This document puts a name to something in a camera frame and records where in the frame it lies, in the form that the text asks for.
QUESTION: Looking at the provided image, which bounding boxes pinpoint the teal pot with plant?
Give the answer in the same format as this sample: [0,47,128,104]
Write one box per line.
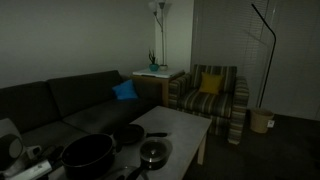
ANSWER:
[148,49,160,73]

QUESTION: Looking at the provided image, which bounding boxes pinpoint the large black cooking pot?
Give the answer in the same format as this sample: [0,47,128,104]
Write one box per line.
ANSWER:
[48,133,118,180]

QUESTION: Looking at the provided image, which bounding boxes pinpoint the wooden side table white top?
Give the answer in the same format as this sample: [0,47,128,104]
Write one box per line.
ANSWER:
[129,67,186,108]

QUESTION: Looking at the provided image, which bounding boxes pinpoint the blue throw pillow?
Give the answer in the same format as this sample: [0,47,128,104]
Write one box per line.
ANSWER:
[111,79,139,102]

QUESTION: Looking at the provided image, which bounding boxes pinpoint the white coffee table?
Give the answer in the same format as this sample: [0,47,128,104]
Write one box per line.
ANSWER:
[41,105,213,180]

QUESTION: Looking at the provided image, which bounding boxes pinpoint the striped armchair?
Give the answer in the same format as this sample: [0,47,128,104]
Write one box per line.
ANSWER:
[167,64,250,146]

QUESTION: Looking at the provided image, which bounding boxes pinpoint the yellow cushion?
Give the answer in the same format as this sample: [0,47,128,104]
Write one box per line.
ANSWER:
[198,72,225,96]

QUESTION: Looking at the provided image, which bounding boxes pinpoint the black frying pan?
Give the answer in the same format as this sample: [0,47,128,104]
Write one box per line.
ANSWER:
[112,123,169,146]

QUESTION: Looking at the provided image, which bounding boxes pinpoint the multi-head white floor lamp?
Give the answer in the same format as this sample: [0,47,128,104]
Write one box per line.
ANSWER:
[148,0,168,68]

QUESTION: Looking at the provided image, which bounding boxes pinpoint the small glass saucepan lid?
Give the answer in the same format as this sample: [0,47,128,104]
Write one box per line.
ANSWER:
[139,137,173,164]

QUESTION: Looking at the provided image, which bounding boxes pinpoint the small metal saucepan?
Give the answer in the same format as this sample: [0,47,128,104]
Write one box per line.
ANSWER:
[125,156,169,180]

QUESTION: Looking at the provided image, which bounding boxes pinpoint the dark grey fabric sofa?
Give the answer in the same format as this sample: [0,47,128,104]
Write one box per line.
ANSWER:
[0,69,164,180]

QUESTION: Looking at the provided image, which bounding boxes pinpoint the window blinds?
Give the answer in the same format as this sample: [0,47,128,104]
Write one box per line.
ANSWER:
[191,0,278,108]

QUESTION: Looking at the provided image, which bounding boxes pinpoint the beige waste bin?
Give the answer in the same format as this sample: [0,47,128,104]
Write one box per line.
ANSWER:
[249,108,275,135]

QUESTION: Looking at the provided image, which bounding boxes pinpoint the black arc floor lamp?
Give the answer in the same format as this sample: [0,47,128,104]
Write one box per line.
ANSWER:
[250,3,277,109]

